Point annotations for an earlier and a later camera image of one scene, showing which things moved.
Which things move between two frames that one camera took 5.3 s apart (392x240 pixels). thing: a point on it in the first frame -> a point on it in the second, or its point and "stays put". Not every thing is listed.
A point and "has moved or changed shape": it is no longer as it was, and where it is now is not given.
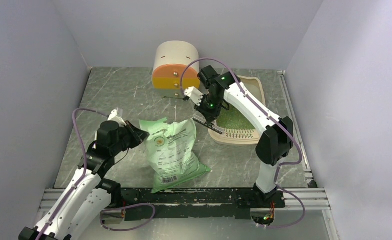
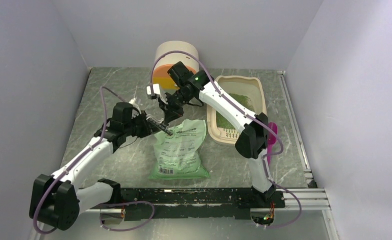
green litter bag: x=172 y=152 has moved or changed shape
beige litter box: x=238 y=128 stays put
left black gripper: x=137 y=136 -> x=147 y=128
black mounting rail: x=144 y=204 stays put
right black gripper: x=210 y=116 -> x=170 y=112
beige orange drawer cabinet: x=176 y=67 stays put
